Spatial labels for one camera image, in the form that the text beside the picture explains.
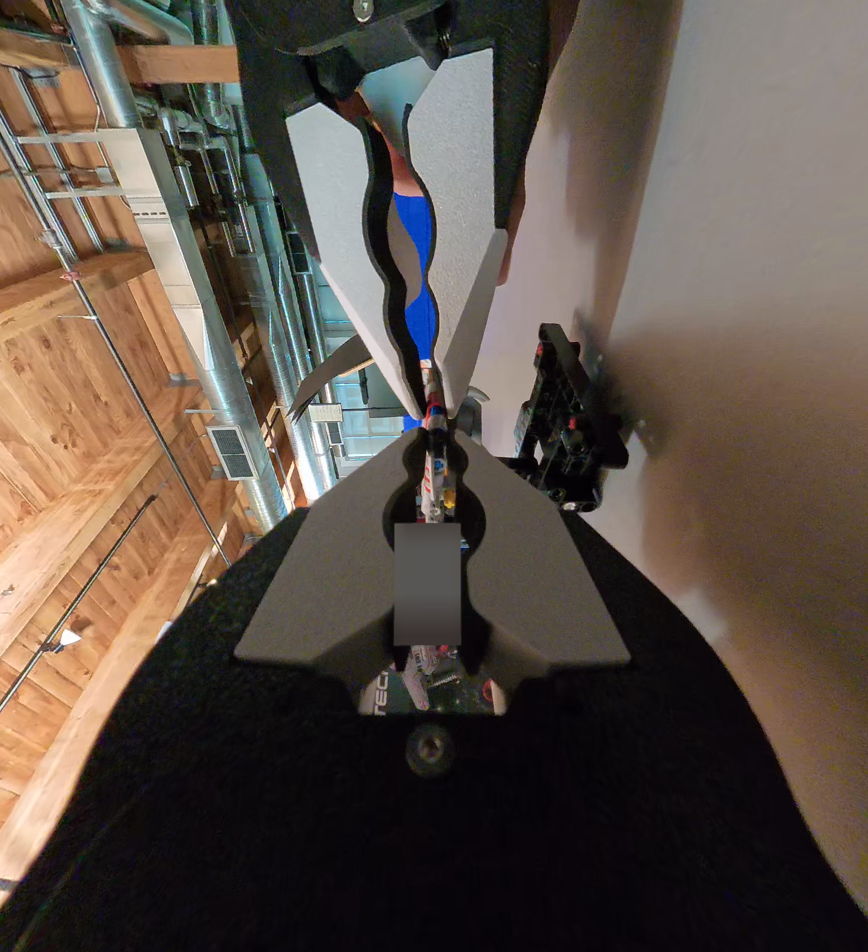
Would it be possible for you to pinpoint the metal cable tray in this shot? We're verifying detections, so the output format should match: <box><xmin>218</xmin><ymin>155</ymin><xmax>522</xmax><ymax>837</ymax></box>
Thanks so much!
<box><xmin>0</xmin><ymin>45</ymin><xmax>141</xmax><ymax>250</ymax></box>

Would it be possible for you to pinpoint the silver ceiling pipe bundle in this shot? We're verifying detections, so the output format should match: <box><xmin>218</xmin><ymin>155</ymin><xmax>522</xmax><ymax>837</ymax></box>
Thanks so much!
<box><xmin>155</xmin><ymin>0</ymin><xmax>349</xmax><ymax>470</ymax></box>

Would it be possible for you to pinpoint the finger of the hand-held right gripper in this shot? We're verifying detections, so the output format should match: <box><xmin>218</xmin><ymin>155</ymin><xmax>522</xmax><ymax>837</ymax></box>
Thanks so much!
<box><xmin>284</xmin><ymin>99</ymin><xmax>431</xmax><ymax>419</ymax></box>
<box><xmin>403</xmin><ymin>47</ymin><xmax>511</xmax><ymax>399</ymax></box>

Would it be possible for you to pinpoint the silver round air duct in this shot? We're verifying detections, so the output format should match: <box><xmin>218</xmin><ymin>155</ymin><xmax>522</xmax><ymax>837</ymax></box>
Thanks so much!
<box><xmin>58</xmin><ymin>0</ymin><xmax>292</xmax><ymax>531</ymax></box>

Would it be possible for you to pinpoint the dark grey curved panel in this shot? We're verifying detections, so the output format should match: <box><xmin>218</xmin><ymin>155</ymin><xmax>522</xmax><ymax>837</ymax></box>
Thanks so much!
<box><xmin>287</xmin><ymin>335</ymin><xmax>375</xmax><ymax>426</ymax></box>

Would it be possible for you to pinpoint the dark toy set box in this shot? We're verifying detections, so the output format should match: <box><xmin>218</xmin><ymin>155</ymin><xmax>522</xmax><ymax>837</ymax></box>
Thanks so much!
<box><xmin>359</xmin><ymin>662</ymin><xmax>511</xmax><ymax>716</ymax></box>

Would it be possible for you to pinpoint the white air vent grille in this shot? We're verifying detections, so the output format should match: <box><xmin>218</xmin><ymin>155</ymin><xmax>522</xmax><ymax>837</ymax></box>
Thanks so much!
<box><xmin>205</xmin><ymin>424</ymin><xmax>254</xmax><ymax>482</ymax></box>

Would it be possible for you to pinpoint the toy brick vehicle model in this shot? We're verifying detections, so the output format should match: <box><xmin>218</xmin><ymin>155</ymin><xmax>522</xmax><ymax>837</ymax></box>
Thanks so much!
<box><xmin>403</xmin><ymin>322</ymin><xmax>632</xmax><ymax>696</ymax></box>

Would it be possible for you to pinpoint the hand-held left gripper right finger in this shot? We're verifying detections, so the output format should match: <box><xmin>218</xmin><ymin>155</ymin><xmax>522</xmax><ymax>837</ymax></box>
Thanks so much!
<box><xmin>450</xmin><ymin>430</ymin><xmax>633</xmax><ymax>715</ymax></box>

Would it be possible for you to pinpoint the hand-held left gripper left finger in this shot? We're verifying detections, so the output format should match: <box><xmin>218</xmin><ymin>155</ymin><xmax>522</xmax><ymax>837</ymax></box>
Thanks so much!
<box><xmin>234</xmin><ymin>430</ymin><xmax>416</xmax><ymax>715</ymax></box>

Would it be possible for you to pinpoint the white rectangular duct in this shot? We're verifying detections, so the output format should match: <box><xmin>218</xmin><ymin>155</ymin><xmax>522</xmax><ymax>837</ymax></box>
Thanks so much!
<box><xmin>103</xmin><ymin>128</ymin><xmax>210</xmax><ymax>358</ymax></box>

